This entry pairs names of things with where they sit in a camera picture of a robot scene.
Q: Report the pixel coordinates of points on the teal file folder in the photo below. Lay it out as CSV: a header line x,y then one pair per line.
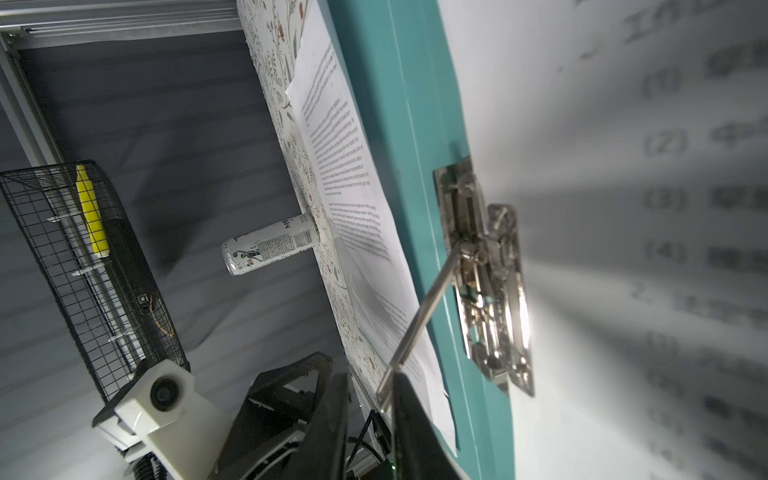
x,y
402,75

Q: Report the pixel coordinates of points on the yellow marker pen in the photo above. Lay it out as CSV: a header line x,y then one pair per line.
x,y
91,213

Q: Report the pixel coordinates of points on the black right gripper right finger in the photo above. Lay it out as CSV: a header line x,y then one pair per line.
x,y
418,453

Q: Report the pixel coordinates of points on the black wire basket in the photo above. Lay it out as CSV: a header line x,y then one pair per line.
x,y
113,307

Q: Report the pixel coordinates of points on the Chinese title paper sheet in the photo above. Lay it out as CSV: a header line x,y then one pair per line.
x,y
631,138

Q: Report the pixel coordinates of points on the English text paper sheet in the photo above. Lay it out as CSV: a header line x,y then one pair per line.
x,y
362,226

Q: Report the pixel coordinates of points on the silver folder clip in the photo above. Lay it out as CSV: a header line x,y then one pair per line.
x,y
483,267

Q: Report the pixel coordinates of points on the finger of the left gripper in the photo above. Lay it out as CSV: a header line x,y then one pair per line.
x,y
272,420

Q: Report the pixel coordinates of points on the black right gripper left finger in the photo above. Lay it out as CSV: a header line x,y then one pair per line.
x,y
321,454

